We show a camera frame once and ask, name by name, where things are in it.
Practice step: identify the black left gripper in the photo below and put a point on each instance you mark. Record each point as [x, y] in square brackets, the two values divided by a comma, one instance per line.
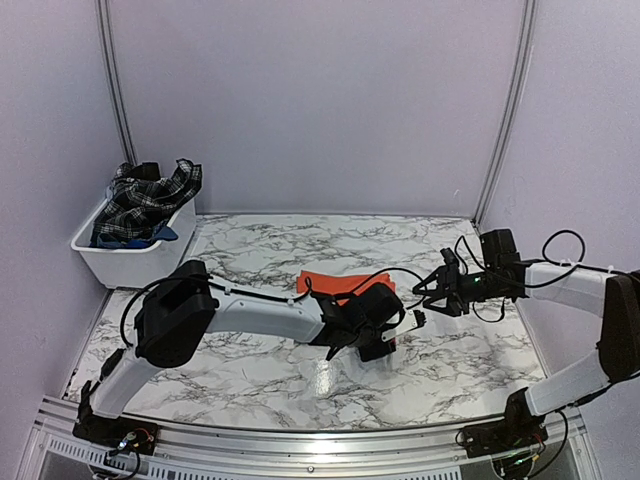
[369, 354]

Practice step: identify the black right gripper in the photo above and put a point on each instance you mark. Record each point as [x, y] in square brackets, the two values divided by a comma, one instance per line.
[445, 275]

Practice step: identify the orange t-shirt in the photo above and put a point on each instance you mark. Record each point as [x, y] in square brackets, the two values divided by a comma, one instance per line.
[328, 287]

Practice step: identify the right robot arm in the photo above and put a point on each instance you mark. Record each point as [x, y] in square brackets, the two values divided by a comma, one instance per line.
[584, 320]

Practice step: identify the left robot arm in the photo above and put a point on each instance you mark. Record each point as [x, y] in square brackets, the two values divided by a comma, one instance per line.
[179, 310]

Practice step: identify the white plastic laundry bin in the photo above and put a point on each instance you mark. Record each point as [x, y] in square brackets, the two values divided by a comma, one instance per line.
[134, 268]

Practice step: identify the black white plaid shirt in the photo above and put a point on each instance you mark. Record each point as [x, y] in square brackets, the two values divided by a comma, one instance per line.
[140, 199]

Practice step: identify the blue garment in bin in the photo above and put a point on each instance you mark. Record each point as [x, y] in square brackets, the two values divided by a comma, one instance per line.
[110, 242]

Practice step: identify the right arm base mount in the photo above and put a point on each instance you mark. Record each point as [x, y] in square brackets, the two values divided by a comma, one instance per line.
[496, 437]

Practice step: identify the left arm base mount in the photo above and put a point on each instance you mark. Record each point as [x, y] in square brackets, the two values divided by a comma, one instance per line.
[111, 432]

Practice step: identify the aluminium front frame rail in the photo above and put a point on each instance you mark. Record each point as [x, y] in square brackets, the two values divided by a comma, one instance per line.
[193, 451]

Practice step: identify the right aluminium corner post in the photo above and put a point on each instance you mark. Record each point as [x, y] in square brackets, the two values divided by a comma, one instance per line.
[515, 92]

